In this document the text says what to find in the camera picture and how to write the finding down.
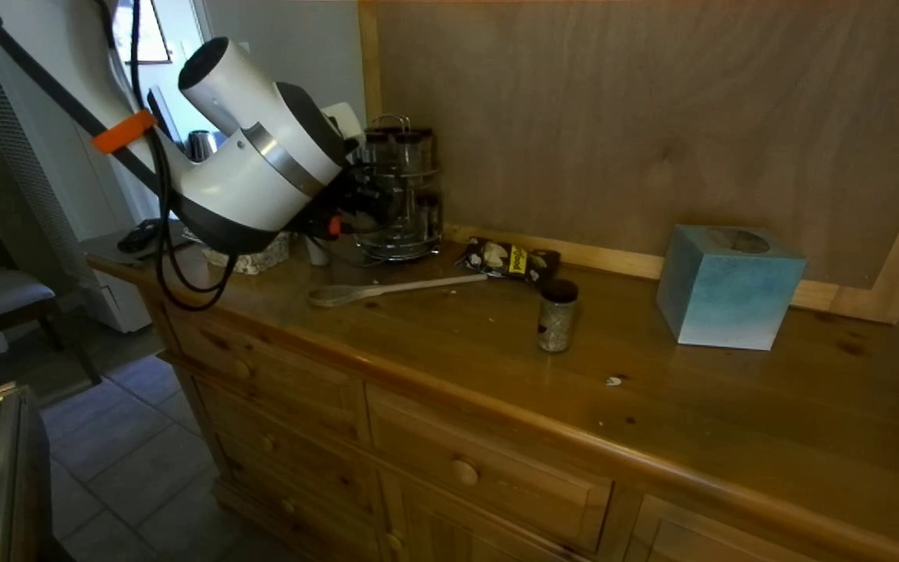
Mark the orange cable strap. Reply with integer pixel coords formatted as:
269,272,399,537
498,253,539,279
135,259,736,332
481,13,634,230
90,108,160,157

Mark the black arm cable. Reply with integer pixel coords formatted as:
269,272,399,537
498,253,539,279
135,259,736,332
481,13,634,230
118,0,242,313

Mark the wooden dresser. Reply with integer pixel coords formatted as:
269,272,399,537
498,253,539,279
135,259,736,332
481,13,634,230
89,227,899,562

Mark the light grey wrist camera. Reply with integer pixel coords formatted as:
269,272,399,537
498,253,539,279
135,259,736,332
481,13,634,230
322,100,366,144

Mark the dark-capped spice jar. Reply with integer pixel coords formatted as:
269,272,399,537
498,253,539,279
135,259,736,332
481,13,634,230
534,274,584,356

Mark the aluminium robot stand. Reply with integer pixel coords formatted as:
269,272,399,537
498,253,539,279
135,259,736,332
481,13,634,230
0,377,57,562

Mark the bright window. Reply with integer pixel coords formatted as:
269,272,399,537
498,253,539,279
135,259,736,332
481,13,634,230
111,0,178,65

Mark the wooden spoon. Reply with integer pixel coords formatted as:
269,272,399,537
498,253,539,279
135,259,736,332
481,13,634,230
307,268,501,313

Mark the blue tissue box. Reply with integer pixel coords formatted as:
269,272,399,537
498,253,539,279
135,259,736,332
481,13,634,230
655,223,813,352

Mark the silver spice jar stand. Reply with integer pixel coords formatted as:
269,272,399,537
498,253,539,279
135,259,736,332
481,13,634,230
350,115,447,267

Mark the bag of white pieces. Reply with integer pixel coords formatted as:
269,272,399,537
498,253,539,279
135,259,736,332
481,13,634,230
230,230,297,279

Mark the plywood board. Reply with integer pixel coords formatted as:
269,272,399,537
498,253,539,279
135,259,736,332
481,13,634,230
357,0,899,326

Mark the lying spice jar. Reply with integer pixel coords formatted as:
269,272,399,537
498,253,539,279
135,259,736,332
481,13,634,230
461,233,565,288

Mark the white box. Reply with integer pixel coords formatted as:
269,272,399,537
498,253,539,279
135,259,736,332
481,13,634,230
82,267,157,338

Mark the wooden drawer knob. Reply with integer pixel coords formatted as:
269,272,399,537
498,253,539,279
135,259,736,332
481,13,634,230
450,457,481,489

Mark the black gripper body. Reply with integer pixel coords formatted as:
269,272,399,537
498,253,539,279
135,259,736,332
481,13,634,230
325,167,389,242

